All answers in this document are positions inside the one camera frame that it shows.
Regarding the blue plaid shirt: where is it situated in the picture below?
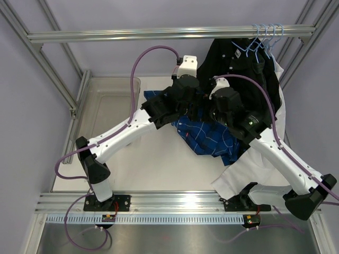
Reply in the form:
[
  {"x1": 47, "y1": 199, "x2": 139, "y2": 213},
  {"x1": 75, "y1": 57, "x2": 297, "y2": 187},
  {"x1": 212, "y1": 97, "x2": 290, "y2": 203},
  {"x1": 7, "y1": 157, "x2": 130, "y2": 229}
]
[{"x1": 144, "y1": 89, "x2": 248, "y2": 167}]

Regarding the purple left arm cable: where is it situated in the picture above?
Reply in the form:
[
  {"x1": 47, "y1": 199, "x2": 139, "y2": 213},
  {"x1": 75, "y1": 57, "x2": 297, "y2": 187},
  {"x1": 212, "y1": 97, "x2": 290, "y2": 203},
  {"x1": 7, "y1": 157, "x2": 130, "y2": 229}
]
[{"x1": 54, "y1": 45, "x2": 182, "y2": 251}]

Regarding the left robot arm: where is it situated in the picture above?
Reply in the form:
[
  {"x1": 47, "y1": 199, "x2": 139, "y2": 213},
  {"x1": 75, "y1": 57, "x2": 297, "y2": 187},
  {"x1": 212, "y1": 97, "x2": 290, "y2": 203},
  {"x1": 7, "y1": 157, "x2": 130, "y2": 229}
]
[{"x1": 76, "y1": 75, "x2": 199, "y2": 211}]

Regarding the white shirt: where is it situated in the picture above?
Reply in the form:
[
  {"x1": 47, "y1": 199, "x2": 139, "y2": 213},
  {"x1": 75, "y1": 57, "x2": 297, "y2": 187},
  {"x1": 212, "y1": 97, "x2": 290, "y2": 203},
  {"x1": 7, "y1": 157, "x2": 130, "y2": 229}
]
[{"x1": 211, "y1": 55, "x2": 289, "y2": 199}]

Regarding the black shirt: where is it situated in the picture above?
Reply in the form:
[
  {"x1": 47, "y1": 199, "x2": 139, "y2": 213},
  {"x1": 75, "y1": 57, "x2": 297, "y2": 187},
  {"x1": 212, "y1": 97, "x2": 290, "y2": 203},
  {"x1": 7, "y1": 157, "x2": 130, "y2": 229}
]
[{"x1": 197, "y1": 38, "x2": 281, "y2": 113}]

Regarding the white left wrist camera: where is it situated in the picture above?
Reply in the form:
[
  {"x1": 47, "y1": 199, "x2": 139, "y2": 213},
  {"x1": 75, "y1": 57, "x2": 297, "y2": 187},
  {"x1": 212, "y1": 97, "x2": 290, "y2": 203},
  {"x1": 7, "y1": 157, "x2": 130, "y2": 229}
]
[{"x1": 176, "y1": 55, "x2": 198, "y2": 78}]

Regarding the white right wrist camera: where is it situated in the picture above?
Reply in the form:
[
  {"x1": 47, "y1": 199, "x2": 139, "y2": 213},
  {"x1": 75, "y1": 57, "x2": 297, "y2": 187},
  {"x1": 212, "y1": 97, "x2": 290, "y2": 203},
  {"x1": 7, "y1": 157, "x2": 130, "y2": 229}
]
[{"x1": 209, "y1": 78, "x2": 230, "y2": 99}]

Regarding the right aluminium frame post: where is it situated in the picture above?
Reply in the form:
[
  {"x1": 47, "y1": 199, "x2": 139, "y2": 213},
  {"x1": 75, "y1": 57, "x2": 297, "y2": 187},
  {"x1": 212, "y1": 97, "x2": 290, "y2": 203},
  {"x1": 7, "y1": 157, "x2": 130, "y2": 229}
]
[{"x1": 276, "y1": 1, "x2": 338, "y2": 89}]

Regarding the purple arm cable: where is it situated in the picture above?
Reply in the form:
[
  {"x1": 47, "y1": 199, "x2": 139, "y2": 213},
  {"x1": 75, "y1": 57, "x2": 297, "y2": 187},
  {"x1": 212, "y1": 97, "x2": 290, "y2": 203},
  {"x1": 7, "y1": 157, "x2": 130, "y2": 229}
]
[
  {"x1": 214, "y1": 74, "x2": 339, "y2": 202},
  {"x1": 54, "y1": 45, "x2": 182, "y2": 251}
]

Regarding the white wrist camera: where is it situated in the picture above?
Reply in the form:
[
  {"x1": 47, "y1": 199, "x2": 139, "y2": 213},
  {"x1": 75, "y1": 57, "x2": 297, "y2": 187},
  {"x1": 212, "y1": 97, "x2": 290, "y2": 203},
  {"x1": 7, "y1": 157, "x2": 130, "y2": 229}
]
[
  {"x1": 176, "y1": 55, "x2": 198, "y2": 78},
  {"x1": 209, "y1": 78, "x2": 230, "y2": 99}
]

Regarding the aluminium hanging rail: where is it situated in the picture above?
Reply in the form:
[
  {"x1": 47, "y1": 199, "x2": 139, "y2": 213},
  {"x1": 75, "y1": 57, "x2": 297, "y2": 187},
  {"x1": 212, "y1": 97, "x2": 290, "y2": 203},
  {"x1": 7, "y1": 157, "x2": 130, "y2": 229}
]
[{"x1": 28, "y1": 24, "x2": 314, "y2": 44}]

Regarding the white slotted cable duct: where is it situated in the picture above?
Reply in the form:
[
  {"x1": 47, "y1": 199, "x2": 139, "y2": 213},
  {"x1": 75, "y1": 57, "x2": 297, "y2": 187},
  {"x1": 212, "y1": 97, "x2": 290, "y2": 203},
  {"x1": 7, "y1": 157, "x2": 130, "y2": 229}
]
[{"x1": 46, "y1": 214, "x2": 244, "y2": 225}]

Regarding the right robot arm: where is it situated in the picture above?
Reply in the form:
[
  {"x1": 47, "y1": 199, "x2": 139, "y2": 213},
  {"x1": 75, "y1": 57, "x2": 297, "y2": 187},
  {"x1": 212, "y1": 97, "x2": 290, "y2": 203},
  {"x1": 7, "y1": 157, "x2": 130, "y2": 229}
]
[{"x1": 211, "y1": 93, "x2": 337, "y2": 221}]

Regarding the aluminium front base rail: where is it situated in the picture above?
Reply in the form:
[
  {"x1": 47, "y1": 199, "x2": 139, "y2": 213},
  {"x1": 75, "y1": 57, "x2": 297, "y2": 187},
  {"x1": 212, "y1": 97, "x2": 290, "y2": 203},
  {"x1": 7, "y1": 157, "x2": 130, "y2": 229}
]
[{"x1": 34, "y1": 192, "x2": 323, "y2": 214}]

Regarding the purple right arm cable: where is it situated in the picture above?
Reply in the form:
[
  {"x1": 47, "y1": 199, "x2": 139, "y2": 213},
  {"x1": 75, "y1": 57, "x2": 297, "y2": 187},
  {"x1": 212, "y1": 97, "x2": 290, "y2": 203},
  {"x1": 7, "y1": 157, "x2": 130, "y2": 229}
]
[{"x1": 214, "y1": 74, "x2": 339, "y2": 202}]

